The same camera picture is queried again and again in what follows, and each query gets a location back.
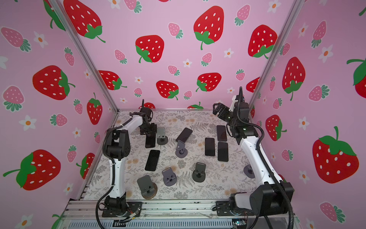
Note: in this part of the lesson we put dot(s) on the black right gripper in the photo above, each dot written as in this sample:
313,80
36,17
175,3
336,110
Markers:
222,109

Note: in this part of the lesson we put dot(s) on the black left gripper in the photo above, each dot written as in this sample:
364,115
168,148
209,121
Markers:
153,130

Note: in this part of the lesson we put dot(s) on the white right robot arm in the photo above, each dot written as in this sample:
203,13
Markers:
272,195

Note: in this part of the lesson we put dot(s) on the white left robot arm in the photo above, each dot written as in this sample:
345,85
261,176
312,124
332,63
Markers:
116,148

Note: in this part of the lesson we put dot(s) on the back black round stand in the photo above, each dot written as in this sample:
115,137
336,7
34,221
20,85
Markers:
161,137

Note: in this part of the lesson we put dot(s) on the middle grey round stand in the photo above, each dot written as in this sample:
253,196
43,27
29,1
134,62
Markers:
181,150

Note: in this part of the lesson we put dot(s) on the far right grey stand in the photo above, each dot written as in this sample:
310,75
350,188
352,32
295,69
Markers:
249,172

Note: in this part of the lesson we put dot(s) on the grey front middle stand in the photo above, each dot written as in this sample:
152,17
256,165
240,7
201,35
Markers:
169,177

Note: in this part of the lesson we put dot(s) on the wooden base grey stand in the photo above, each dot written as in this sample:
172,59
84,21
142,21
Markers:
147,187

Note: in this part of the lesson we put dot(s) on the dark front right stand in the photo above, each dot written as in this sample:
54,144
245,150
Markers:
199,174

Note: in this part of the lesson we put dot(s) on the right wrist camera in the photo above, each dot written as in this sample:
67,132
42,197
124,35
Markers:
242,110

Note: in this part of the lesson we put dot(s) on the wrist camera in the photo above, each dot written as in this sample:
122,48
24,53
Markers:
147,111
242,110

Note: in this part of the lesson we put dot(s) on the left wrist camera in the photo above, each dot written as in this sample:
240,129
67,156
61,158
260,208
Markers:
147,111

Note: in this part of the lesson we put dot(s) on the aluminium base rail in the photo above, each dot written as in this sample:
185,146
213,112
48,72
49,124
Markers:
161,214

